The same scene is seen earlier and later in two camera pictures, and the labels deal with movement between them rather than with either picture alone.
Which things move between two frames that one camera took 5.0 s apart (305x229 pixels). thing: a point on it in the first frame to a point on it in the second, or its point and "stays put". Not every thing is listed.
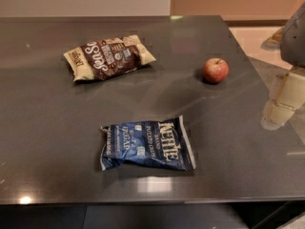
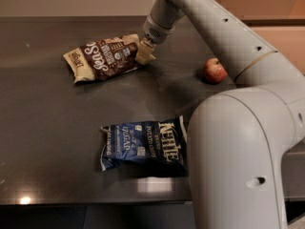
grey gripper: (294, 42) to (154, 32)
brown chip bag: (108, 57) stays put
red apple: (215, 70) stays put
